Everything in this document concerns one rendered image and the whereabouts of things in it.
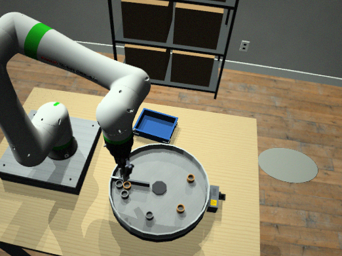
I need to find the blue open tray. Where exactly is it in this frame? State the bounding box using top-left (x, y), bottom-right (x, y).
top-left (133, 108), bottom-right (178, 144)

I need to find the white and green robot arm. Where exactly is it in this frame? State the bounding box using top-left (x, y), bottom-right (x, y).
top-left (0, 12), bottom-right (151, 167)

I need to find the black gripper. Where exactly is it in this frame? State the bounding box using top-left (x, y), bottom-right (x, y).
top-left (110, 148), bottom-right (134, 181)

